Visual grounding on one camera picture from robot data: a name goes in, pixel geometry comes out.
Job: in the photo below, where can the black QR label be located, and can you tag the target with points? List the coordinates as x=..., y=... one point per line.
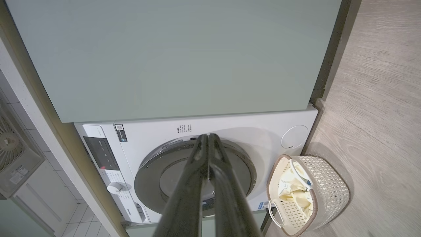
x=120, y=132

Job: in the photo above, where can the blue sticker on washing machine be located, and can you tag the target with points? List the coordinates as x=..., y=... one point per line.
x=263, y=205

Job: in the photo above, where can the round washing machine door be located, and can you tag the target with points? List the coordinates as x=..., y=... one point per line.
x=154, y=177

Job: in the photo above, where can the white rectangular box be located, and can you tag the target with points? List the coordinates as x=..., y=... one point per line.
x=46, y=197

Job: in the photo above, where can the white fan grille appliance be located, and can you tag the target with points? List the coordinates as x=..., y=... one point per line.
x=16, y=158

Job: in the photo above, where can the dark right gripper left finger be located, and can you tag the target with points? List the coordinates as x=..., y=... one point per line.
x=187, y=197

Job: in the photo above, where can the white washing machine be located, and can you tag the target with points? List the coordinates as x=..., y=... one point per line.
x=148, y=138

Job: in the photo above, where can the pale green cabinet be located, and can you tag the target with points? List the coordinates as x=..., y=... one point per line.
x=181, y=56

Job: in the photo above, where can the cream perforated laundry basket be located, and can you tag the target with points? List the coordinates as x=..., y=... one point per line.
x=329, y=191

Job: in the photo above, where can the white washing machine knob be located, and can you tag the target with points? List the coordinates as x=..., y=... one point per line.
x=114, y=188

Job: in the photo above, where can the cream garment with blue patches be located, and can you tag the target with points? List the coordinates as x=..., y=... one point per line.
x=292, y=194

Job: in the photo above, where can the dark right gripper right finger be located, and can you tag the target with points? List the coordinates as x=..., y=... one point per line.
x=230, y=204

